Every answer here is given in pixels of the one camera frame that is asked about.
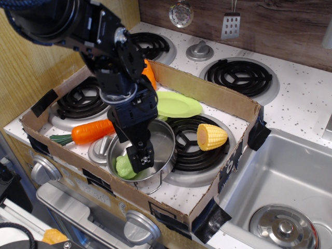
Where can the silver pot lid in sink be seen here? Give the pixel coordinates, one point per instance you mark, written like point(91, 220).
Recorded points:
point(284, 227)

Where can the hanging silver strainer ladle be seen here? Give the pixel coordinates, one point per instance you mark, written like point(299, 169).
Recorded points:
point(181, 14)

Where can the silver oven knob right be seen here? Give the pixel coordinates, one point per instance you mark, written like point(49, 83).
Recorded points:
point(139, 229)

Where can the front left black burner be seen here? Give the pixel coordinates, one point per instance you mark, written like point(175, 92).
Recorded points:
point(79, 106)

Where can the silver toy sink basin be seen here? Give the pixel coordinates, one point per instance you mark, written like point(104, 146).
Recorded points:
point(285, 170)

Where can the light green toy plate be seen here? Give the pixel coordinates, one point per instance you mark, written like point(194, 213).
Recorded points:
point(176, 105)

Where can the yellow toy corn cob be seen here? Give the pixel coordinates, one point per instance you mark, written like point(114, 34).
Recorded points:
point(210, 137)

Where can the front right black burner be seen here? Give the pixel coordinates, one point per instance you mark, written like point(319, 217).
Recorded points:
point(194, 167)

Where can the silver oven knob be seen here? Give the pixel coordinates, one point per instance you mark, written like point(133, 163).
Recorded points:
point(139, 229)
point(44, 171)

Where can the silver stove knob back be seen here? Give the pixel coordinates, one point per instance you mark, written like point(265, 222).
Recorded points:
point(199, 52)

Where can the green toy broccoli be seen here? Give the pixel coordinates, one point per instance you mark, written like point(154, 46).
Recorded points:
point(124, 168)

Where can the silver stove knob near pan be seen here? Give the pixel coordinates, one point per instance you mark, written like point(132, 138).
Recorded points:
point(97, 151)

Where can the hanging silver slotted spatula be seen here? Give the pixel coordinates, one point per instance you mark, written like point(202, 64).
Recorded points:
point(231, 23)

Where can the orange toy carrot with leaves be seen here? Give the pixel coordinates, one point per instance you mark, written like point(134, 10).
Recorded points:
point(86, 133)

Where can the silver oven door handle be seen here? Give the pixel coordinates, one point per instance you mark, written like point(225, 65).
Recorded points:
point(101, 228)

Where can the silver oven knob left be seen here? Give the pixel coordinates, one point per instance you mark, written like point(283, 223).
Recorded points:
point(44, 171)

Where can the back left black burner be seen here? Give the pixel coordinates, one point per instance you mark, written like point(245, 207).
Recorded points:
point(154, 47)

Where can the brown cardboard fence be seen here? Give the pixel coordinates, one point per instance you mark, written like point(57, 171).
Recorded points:
point(177, 216)

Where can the stainless steel pan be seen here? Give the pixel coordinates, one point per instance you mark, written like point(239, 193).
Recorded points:
point(165, 153)

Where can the orange toy carrot tip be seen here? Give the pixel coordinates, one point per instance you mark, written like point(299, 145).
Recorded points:
point(147, 71)

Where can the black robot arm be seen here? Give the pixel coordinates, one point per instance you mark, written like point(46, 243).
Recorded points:
point(106, 47)

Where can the back right black burner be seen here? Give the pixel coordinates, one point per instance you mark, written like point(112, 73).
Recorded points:
point(246, 76)

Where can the black burner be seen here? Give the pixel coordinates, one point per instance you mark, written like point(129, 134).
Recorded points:
point(79, 106)
point(154, 47)
point(194, 167)
point(246, 76)

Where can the yellow sponge piece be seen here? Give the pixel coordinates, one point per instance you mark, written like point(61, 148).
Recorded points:
point(53, 236)

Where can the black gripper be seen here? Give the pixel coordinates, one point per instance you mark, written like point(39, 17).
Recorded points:
point(131, 120)

